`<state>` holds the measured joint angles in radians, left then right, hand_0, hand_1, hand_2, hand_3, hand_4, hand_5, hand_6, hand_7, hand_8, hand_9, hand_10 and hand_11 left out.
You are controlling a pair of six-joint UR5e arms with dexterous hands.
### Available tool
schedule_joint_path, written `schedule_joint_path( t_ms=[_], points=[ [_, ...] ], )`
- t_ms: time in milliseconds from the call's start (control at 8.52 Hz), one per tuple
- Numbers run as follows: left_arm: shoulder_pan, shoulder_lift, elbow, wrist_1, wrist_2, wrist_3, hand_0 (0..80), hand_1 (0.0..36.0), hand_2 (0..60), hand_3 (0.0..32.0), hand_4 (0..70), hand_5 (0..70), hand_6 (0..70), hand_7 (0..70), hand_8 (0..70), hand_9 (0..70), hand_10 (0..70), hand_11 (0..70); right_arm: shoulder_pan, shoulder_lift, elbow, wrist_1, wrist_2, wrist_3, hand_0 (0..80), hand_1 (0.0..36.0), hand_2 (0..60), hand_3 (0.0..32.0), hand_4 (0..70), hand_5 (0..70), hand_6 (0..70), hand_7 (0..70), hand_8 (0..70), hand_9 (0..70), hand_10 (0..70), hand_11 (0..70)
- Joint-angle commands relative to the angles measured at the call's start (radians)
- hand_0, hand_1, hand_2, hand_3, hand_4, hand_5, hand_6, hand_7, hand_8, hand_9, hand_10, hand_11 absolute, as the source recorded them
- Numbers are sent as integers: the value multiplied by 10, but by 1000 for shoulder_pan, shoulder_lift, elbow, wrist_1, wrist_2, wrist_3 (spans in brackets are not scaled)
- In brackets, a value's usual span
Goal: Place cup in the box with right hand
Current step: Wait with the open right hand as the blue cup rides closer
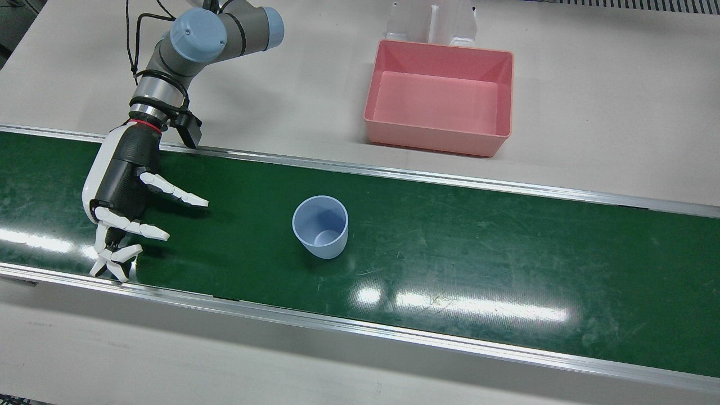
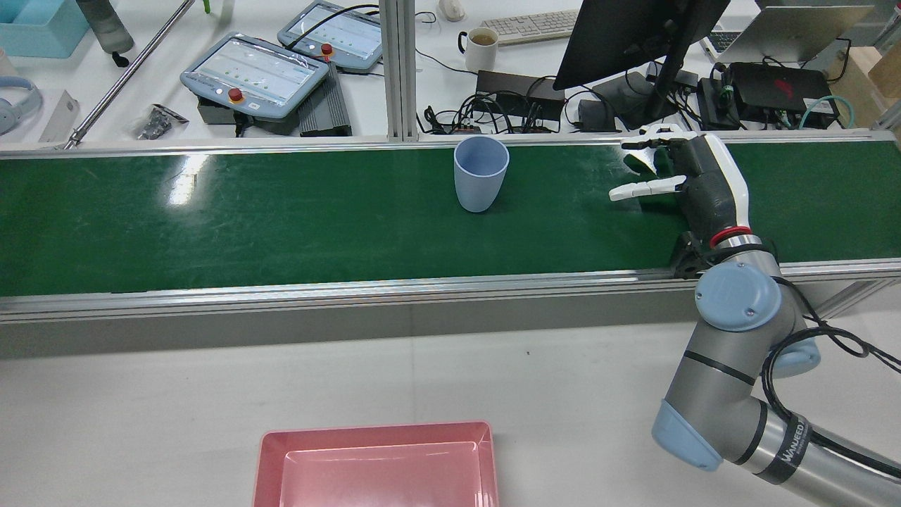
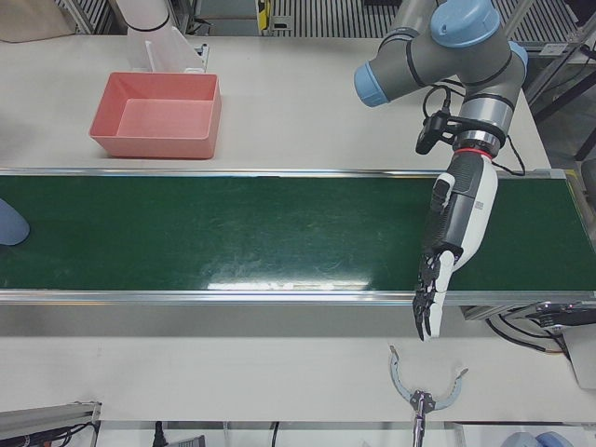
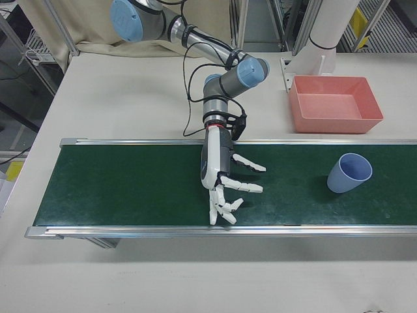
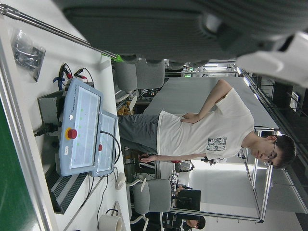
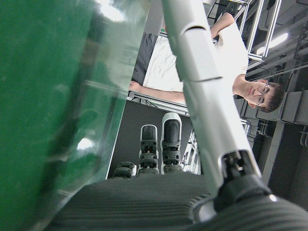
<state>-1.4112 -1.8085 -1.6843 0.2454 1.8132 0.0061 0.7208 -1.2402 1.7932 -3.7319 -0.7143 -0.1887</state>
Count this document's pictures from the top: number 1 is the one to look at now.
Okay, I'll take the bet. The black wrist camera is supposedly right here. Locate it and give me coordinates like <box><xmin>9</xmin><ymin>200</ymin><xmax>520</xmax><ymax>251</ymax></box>
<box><xmin>169</xmin><ymin>110</ymin><xmax>203</xmax><ymax>150</ymax></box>

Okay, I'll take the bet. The pink plastic box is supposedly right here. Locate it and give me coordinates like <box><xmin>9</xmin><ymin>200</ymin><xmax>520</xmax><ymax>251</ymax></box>
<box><xmin>363</xmin><ymin>39</ymin><xmax>514</xmax><ymax>158</ymax></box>

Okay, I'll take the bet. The green conveyor belt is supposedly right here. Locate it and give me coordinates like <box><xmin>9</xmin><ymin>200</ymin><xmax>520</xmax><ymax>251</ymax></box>
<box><xmin>0</xmin><ymin>124</ymin><xmax>720</xmax><ymax>394</ymax></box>

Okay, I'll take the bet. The blue plastic cup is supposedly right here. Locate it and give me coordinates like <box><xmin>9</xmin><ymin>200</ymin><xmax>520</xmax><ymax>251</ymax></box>
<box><xmin>292</xmin><ymin>195</ymin><xmax>349</xmax><ymax>260</ymax></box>

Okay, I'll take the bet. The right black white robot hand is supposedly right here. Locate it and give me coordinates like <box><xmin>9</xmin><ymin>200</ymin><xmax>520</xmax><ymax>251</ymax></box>
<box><xmin>82</xmin><ymin>119</ymin><xmax>210</xmax><ymax>283</ymax></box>

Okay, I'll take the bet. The black camera cable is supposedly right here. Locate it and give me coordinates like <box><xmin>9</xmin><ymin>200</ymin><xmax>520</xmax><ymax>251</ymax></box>
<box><xmin>124</xmin><ymin>0</ymin><xmax>176</xmax><ymax>85</ymax></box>

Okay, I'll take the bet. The white mounting bracket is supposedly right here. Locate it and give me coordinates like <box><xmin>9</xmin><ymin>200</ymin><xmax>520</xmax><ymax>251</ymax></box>
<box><xmin>386</xmin><ymin>0</ymin><xmax>479</xmax><ymax>47</ymax></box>

